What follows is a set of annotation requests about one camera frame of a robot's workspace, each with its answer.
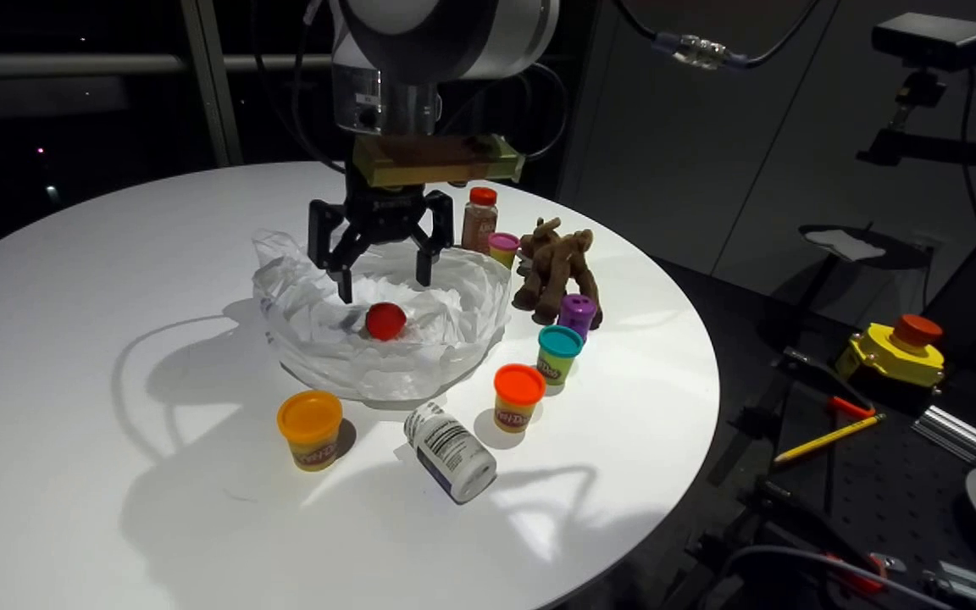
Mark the orange toy fruit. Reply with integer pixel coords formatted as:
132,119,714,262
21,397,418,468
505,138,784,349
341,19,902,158
274,390,353,476

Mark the teal lid dough tub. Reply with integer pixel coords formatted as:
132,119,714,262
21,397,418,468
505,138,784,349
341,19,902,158
534,321,591,394

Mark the red lid dough tub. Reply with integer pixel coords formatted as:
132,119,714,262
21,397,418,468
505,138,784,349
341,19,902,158
363,297,410,345

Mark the brown plush moose toy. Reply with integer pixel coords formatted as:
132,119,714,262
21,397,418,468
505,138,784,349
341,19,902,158
513,214,605,324

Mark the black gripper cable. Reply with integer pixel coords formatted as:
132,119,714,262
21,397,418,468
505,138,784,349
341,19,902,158
288,0,353,179

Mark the white pill bottle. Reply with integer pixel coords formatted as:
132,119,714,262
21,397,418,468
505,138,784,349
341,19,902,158
400,401,501,507

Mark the grey floor cable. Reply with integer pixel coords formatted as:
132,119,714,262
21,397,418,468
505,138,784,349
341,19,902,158
721,543,954,610

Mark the grey flat stand head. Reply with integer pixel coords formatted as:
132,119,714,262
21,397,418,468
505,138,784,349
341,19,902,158
799,219,940,272

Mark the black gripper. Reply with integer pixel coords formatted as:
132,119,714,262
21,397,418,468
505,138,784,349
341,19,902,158
304,179,457,305

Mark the yellowish wrist camera box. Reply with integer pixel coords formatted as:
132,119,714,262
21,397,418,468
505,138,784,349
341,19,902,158
350,133,527,191

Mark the yellow pencil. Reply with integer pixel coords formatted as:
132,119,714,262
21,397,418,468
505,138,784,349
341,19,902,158
773,411,887,468

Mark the yellow emergency stop button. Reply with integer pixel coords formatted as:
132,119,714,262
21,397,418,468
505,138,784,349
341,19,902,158
834,313,949,418

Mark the black external camera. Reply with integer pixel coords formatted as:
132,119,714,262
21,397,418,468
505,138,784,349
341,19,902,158
871,10,976,76

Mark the red handled tool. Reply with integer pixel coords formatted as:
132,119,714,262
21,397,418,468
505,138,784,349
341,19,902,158
823,394,881,423

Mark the purple lid dough tub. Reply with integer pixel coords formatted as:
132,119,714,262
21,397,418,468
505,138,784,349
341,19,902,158
555,290,602,338

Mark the cable with silver connector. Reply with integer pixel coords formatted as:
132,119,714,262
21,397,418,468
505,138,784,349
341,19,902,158
610,0,829,76

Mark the clear white plastic bag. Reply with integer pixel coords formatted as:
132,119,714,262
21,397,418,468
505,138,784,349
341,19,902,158
247,227,515,411

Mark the red cap spice bottle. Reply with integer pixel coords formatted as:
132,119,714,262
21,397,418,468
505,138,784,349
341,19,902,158
461,182,501,256

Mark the grey horizontal handrail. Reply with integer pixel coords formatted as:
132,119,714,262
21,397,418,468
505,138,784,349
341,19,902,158
0,50,339,81

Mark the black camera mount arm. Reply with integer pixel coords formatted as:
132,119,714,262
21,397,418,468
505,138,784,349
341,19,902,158
856,64,976,175

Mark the light grey window post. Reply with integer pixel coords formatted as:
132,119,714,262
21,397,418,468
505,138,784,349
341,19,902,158
177,0,244,165

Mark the silver aluminium rail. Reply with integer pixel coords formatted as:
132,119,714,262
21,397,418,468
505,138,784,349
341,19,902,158
921,402,976,461

